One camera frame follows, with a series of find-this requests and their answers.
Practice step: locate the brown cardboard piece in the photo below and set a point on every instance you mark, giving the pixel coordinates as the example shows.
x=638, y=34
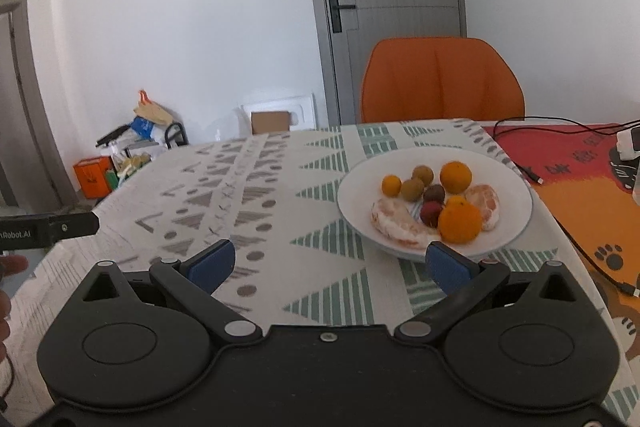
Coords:
x=270, y=123

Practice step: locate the brown paper bag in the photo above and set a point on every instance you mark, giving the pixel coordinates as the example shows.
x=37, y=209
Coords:
x=150, y=109

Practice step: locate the green bottle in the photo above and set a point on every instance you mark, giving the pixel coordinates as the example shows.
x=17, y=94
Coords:
x=111, y=179

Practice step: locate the white plate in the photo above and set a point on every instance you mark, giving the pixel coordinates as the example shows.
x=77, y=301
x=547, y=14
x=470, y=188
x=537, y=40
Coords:
x=360, y=192

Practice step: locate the grey side door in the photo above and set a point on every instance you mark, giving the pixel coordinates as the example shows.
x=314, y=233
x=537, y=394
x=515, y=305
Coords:
x=20, y=107

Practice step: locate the orange chair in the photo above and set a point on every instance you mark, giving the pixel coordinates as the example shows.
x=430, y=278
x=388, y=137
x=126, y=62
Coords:
x=440, y=82

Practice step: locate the small orange kumquat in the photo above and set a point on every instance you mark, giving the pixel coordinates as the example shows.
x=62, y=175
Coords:
x=391, y=186

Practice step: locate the person's left hand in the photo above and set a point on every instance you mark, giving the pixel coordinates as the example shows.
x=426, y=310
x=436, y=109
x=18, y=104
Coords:
x=12, y=265

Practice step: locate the red jujube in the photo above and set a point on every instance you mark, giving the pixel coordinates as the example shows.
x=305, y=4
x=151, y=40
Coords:
x=434, y=193
x=431, y=213

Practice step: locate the black metal frame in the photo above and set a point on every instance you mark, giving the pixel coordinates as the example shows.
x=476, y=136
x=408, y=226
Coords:
x=176, y=134

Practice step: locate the large orange with stem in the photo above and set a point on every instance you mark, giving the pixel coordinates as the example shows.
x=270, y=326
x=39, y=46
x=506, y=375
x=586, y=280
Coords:
x=459, y=221

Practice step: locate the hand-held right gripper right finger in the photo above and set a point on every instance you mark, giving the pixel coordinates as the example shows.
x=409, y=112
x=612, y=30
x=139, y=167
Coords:
x=447, y=269

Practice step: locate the long peeled orange piece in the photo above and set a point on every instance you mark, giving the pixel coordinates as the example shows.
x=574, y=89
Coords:
x=395, y=223

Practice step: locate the patterned tablecloth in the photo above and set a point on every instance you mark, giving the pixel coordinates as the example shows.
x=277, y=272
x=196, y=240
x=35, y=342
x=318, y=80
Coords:
x=280, y=187

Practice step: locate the blue plastic bag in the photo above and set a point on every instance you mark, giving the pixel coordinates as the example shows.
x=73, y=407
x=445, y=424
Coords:
x=141, y=127

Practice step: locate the round peeled orange piece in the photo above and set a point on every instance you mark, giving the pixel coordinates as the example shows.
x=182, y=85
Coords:
x=485, y=204

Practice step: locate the orange box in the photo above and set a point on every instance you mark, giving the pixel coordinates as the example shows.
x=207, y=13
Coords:
x=92, y=177

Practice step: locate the red and orange table mat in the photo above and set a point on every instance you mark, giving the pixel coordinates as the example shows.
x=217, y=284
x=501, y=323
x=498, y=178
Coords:
x=565, y=157

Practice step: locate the brown longan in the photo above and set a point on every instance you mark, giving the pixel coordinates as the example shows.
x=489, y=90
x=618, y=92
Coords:
x=411, y=190
x=423, y=174

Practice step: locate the white charger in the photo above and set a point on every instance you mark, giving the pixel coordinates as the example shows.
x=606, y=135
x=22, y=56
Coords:
x=629, y=144

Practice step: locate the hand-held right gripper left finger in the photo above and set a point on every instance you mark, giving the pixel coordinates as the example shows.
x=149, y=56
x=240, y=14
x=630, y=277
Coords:
x=212, y=264

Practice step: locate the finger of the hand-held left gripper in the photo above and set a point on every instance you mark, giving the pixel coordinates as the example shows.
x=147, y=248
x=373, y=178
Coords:
x=75, y=224

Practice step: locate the white foam packaging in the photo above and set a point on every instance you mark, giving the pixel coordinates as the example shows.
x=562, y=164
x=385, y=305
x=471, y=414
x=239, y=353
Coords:
x=305, y=109

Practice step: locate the black tool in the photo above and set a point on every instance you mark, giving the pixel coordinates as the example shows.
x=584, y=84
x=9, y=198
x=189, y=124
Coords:
x=112, y=134

